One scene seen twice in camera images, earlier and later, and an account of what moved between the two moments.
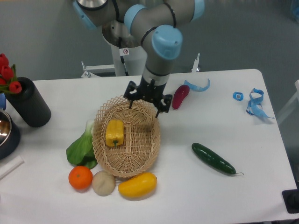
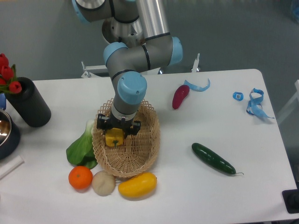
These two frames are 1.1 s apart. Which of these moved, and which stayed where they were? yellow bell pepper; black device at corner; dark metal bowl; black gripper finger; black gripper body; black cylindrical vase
Moved: black gripper finger; black gripper body
Stayed: black cylindrical vase; black device at corner; yellow bell pepper; dark metal bowl
